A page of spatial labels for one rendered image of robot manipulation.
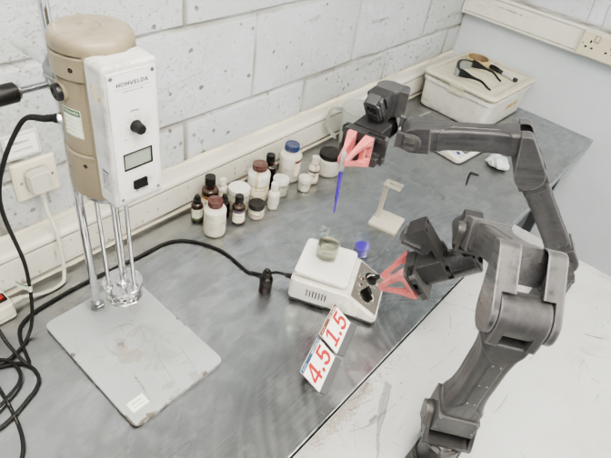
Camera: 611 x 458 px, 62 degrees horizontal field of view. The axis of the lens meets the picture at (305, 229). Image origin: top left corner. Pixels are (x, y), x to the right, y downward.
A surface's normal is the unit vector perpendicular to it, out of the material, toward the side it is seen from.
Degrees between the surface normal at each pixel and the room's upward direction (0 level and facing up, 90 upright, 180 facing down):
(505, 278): 36
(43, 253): 90
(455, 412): 91
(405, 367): 0
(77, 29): 3
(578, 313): 0
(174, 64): 90
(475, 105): 94
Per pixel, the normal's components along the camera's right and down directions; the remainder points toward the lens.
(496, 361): -0.18, 0.64
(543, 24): -0.65, 0.42
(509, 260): 0.01, -0.25
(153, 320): 0.14, -0.76
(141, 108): 0.75, 0.51
